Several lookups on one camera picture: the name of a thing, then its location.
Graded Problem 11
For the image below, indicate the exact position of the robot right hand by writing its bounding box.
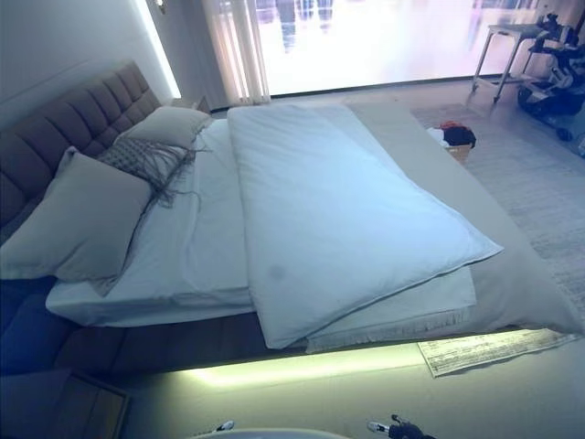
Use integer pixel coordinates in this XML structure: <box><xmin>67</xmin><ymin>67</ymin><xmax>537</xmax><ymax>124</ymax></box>
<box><xmin>367</xmin><ymin>413</ymin><xmax>433</xmax><ymax>439</ymax></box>

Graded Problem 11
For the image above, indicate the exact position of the white duvet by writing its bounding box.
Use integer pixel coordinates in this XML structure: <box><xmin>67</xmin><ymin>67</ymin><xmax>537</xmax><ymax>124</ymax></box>
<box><xmin>227</xmin><ymin>102</ymin><xmax>505</xmax><ymax>349</ymax></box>

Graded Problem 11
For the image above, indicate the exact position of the brown bed platform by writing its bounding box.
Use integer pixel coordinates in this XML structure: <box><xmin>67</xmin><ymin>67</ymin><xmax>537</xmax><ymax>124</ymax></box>
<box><xmin>0</xmin><ymin>276</ymin><xmax>426</xmax><ymax>374</ymax></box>

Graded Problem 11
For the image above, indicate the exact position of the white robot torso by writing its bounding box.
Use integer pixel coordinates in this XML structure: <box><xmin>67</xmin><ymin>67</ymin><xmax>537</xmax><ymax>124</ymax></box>
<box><xmin>228</xmin><ymin>426</ymin><xmax>367</xmax><ymax>439</ymax></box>

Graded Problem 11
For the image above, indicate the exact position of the wooden nightstand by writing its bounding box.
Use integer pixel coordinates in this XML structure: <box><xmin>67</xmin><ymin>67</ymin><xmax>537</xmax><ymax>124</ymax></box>
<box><xmin>0</xmin><ymin>365</ymin><xmax>132</xmax><ymax>439</ymax></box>

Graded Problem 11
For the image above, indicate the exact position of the white pillow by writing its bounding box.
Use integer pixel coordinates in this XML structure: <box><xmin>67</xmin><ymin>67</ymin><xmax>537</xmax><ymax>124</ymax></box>
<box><xmin>45</xmin><ymin>119</ymin><xmax>256</xmax><ymax>328</ymax></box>

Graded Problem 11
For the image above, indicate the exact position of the beige fringed blanket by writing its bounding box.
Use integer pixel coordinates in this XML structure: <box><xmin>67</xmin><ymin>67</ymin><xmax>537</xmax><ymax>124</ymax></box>
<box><xmin>304</xmin><ymin>102</ymin><xmax>582</xmax><ymax>357</ymax></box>

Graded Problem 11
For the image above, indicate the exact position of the beige pillow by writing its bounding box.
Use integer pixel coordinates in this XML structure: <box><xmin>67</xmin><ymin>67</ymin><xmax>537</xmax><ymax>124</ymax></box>
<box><xmin>122</xmin><ymin>106</ymin><xmax>213</xmax><ymax>150</ymax></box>
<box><xmin>0</xmin><ymin>145</ymin><xmax>154</xmax><ymax>297</ymax></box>

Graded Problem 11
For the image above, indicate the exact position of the wicker basket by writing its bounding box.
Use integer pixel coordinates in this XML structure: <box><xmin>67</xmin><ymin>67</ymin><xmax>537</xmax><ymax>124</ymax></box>
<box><xmin>445</xmin><ymin>144</ymin><xmax>473</xmax><ymax>164</ymax></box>

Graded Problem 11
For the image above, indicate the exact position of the grey knitted fringed pillow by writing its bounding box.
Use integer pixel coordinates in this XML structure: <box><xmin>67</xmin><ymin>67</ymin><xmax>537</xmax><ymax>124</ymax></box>
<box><xmin>96</xmin><ymin>136</ymin><xmax>215</xmax><ymax>210</ymax></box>

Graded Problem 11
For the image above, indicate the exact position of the black garment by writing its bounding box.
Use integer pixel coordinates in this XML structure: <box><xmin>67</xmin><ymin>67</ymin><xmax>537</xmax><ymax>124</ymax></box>
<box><xmin>441</xmin><ymin>127</ymin><xmax>478</xmax><ymax>148</ymax></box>

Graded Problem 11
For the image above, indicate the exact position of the brown tufted headboard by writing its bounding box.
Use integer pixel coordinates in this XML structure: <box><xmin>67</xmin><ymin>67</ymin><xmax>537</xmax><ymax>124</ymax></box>
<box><xmin>0</xmin><ymin>60</ymin><xmax>161</xmax><ymax>244</ymax></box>

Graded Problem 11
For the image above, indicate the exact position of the black white wheeled machine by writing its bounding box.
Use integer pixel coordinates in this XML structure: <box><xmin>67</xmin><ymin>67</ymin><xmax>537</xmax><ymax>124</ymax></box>
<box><xmin>516</xmin><ymin>13</ymin><xmax>585</xmax><ymax>141</ymax></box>

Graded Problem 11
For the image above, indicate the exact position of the sheer curtain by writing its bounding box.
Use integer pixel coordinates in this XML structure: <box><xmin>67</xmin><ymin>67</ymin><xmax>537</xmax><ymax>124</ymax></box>
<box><xmin>200</xmin><ymin>0</ymin><xmax>271</xmax><ymax>104</ymax></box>

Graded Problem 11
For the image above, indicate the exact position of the wall light strip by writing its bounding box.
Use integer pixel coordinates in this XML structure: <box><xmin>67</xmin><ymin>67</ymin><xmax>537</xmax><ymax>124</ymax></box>
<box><xmin>133</xmin><ymin>0</ymin><xmax>183</xmax><ymax>100</ymax></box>

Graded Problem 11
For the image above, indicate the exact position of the metal frame table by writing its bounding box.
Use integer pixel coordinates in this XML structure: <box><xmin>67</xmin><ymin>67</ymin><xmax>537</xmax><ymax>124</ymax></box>
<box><xmin>473</xmin><ymin>22</ymin><xmax>557</xmax><ymax>104</ymax></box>

